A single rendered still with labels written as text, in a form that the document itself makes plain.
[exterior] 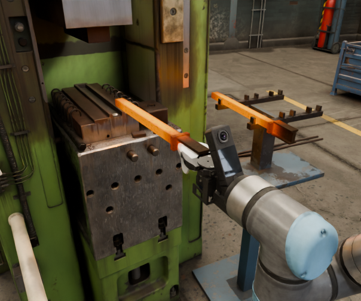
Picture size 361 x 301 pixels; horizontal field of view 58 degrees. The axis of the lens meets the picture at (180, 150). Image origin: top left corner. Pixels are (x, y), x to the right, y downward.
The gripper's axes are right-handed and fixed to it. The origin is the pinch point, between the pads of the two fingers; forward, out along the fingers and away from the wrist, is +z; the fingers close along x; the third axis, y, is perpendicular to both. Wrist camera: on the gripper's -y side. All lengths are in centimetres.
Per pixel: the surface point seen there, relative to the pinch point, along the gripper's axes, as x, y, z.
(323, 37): 643, 80, 430
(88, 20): -6.4, -21.7, 42.2
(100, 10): -2.6, -24.2, 42.2
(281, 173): 55, 34, 16
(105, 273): -12, 68, 35
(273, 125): 37.7, 7.0, 8.4
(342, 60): 377, 58, 203
